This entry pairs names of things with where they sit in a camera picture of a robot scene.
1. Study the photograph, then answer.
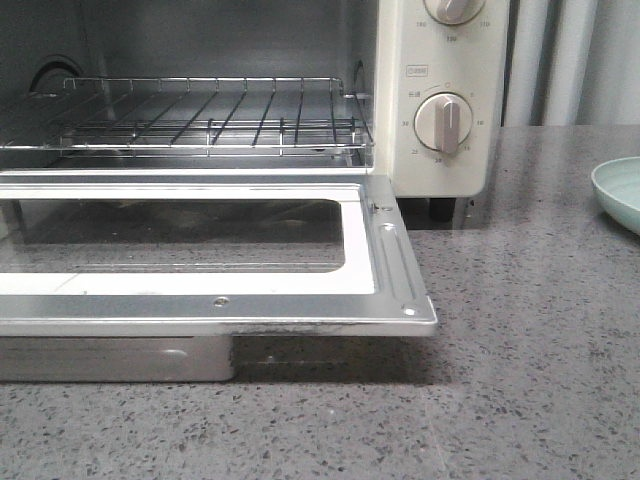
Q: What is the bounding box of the oven glass door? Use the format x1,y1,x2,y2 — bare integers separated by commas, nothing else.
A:
0,172,438,384

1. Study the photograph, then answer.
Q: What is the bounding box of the black oven foot right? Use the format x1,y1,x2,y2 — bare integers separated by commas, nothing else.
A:
428,198,456,222

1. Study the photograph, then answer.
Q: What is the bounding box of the white toaster oven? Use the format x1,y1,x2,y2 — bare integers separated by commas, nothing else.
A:
1,1,509,198

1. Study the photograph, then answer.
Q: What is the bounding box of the lower timer knob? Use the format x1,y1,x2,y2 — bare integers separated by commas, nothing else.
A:
414,92,472,154

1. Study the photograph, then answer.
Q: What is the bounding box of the upper temperature knob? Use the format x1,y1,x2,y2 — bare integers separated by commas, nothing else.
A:
423,0,485,26

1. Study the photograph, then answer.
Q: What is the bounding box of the light green plate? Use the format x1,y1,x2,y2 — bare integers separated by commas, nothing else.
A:
591,157,640,234

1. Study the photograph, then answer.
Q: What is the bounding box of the grey curtain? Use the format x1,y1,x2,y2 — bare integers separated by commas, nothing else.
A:
502,1,639,127

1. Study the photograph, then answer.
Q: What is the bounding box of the wire oven rack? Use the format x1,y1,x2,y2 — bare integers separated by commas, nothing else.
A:
1,77,373,157

